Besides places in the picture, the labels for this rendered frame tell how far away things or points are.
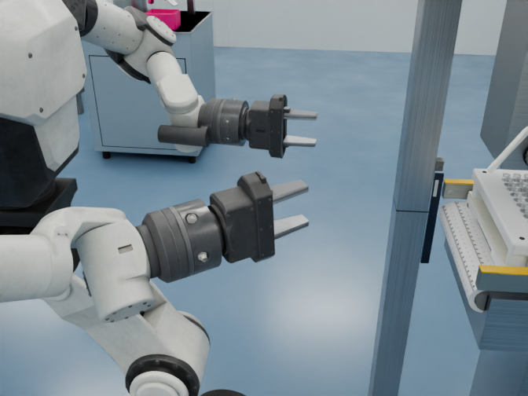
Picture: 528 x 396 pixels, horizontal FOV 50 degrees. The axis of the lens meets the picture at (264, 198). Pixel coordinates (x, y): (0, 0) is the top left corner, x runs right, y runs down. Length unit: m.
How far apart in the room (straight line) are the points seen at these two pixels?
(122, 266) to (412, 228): 0.65
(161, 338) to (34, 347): 1.15
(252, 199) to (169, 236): 0.11
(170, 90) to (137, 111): 2.13
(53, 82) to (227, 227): 0.37
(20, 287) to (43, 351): 1.59
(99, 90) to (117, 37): 2.05
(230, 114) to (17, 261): 0.59
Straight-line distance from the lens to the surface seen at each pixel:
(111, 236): 0.66
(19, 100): 0.84
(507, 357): 1.14
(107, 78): 3.24
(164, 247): 0.65
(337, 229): 2.68
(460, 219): 1.05
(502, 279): 0.87
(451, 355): 2.12
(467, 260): 0.95
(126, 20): 1.25
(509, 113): 0.72
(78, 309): 1.05
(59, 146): 0.94
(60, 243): 0.61
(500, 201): 0.97
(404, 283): 1.21
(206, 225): 0.66
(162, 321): 1.11
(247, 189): 0.69
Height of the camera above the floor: 1.42
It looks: 29 degrees down
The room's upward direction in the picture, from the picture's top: straight up
